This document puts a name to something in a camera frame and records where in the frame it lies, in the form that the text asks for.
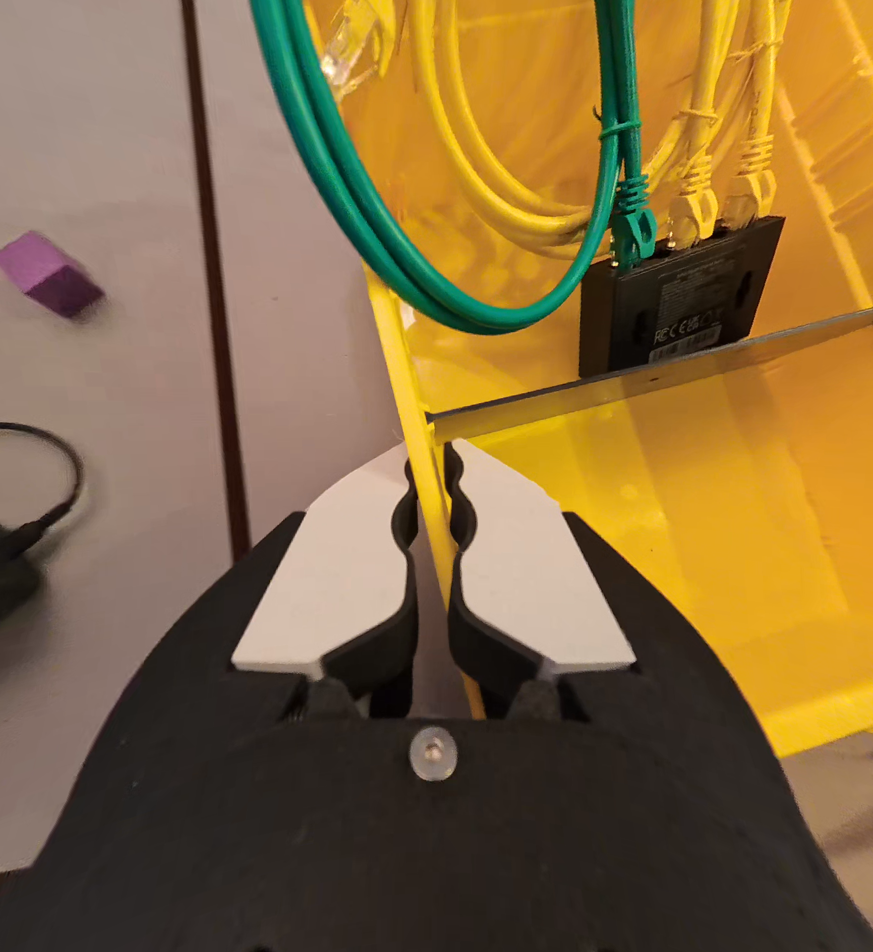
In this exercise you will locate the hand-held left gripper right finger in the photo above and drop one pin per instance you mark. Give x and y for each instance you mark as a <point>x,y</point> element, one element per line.
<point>548,595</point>

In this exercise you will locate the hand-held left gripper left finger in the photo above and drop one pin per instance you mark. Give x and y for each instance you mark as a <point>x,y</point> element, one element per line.
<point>317,587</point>

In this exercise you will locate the yellow plastic bin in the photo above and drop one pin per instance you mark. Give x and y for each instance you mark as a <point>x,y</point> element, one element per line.
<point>704,558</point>

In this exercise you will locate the black network switch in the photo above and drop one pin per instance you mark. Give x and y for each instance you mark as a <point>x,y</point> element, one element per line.
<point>674,312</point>

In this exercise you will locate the grey metal divider strip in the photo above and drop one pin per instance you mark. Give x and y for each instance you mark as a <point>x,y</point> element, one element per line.
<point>629,383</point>

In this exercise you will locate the purple block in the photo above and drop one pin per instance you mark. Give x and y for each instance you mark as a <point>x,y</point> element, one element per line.
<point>42,271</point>

